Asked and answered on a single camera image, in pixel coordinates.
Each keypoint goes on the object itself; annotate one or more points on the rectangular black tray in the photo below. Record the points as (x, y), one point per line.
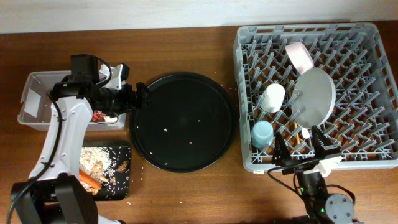
(64, 169)

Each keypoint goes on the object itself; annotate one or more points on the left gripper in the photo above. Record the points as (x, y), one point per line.
(130, 102)

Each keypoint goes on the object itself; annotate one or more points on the wooden chopstick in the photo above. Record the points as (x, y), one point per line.
(294, 121)

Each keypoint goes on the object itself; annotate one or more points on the brown food lump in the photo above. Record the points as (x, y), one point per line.
(123, 167)

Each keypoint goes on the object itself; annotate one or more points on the clear plastic bin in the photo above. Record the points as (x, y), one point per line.
(31, 99)

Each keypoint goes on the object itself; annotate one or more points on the red snack wrapper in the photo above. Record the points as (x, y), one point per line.
(98, 116)

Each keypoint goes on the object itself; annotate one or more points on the white plastic fork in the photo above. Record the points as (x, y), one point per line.
(305, 133)

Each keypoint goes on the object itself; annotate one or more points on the rice and food scraps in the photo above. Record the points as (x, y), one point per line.
(101, 164)

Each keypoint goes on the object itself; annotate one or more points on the white cup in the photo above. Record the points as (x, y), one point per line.
(273, 98)

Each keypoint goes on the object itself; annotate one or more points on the grey dishwasher rack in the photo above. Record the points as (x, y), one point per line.
(363, 122)

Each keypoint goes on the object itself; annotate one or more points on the pink bowl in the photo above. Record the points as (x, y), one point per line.
(300, 57)

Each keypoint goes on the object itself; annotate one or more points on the round black tray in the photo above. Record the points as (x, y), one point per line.
(188, 125)

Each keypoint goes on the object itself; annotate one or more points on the grey plate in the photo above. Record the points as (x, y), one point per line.
(315, 96)

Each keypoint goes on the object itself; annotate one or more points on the light blue cup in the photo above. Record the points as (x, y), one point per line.
(262, 134)

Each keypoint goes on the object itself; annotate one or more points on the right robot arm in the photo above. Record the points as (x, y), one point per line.
(306, 178)

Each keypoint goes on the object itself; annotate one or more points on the orange carrot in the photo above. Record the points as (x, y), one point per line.
(87, 179)

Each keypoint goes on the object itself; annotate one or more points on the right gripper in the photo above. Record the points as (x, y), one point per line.
(286, 157)

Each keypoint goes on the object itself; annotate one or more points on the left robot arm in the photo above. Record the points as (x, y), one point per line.
(71, 207)

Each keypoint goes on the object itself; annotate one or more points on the white tissue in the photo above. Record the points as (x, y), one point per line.
(110, 118)

